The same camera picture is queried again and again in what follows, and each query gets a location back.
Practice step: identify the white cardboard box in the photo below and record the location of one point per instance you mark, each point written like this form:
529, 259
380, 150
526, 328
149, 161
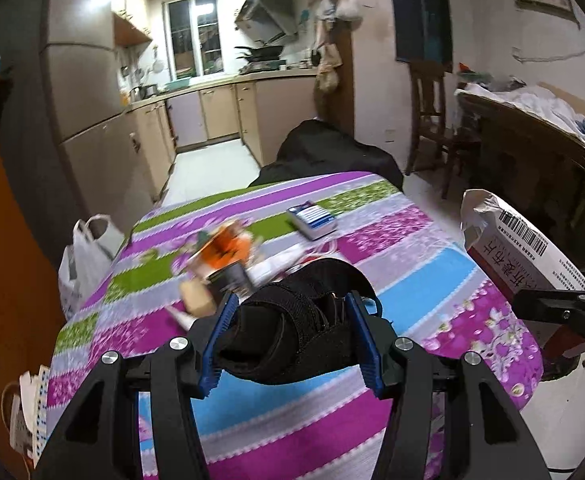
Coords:
512, 240

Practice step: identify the range hood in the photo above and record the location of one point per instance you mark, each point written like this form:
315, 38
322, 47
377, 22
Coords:
267, 15

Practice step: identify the beige wall cabinet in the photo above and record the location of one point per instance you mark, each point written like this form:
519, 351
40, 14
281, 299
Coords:
130, 10

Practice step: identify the dark wall hanging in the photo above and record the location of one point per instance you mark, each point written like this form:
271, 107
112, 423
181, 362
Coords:
420, 10

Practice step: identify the tan sponge block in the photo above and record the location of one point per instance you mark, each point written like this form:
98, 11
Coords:
197, 300

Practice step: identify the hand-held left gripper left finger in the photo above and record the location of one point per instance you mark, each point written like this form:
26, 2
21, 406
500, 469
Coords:
220, 340

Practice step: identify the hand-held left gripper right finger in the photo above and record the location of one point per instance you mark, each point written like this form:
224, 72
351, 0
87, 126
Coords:
367, 350

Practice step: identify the person's right hand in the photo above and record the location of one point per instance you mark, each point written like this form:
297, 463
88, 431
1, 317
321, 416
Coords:
567, 357

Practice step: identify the blue tissue pack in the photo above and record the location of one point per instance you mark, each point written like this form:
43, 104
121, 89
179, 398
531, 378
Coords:
312, 220

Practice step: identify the patterned paper bag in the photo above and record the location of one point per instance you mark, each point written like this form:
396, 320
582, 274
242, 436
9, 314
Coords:
27, 410

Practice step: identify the orange wooden cabinet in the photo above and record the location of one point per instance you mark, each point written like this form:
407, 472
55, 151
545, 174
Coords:
2, 260

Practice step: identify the white crumpled wrapper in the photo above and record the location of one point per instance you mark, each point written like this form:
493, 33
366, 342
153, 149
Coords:
282, 262

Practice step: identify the hanging plastic bags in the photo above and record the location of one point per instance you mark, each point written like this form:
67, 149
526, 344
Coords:
337, 20

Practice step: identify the kitchen window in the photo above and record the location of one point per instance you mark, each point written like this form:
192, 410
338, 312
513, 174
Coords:
192, 35

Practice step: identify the metal pot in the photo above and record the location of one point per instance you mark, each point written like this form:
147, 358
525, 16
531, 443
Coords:
143, 92

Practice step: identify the grey refrigerator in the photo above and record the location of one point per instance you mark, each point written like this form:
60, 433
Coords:
97, 85

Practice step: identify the black wok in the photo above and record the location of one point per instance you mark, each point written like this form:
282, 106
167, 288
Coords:
262, 52

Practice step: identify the white plastic bag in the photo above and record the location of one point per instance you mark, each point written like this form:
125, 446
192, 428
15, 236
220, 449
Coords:
85, 265

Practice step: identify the orange white snack packet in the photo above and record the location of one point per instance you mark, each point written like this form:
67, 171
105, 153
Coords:
222, 250

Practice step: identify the teal basin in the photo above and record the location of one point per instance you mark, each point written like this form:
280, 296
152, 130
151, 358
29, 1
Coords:
178, 85

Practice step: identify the beige kitchen base cabinets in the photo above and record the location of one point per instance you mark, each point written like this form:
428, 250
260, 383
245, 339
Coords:
222, 110

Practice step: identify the white cloth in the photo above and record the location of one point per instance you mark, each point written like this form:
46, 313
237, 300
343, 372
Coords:
532, 102

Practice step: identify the striped floral tablecloth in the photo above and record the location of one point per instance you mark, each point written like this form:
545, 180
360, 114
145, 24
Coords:
422, 260

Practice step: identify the wooden chair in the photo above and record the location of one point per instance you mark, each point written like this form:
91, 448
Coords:
432, 125

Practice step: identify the dark green cloth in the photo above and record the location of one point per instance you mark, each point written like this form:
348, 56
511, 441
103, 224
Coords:
205, 241

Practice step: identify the black cloth cover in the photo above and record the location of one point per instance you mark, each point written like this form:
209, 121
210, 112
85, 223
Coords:
332, 155

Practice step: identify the dark wooden table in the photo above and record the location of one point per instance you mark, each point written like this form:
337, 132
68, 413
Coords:
522, 160

